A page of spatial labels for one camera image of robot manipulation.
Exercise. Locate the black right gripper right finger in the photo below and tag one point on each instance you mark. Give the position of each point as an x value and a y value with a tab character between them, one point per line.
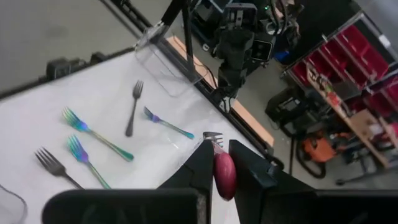
295	205

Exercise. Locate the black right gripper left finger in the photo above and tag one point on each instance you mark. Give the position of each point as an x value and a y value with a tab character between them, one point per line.
140	205

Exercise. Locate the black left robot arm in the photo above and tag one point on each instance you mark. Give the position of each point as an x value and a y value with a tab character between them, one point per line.
233	53

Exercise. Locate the orange vacuum cleaner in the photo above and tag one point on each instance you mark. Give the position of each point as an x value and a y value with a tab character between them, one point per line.
317	149

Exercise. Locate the iridescent rainbow fork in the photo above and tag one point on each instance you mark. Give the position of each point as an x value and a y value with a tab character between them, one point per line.
81	156
81	126
155	118

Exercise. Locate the wooden table board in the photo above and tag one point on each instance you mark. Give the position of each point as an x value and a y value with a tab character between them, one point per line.
248	121

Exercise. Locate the black equipment bag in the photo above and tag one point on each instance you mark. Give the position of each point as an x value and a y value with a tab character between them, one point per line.
286	109

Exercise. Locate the clear plastic bin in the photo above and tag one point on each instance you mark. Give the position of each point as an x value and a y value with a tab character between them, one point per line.
155	32
9	208

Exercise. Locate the red storage bin shelf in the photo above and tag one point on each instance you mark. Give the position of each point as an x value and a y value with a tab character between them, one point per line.
351	59

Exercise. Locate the black table-level camera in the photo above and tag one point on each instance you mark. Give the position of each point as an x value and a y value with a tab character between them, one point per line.
60	70

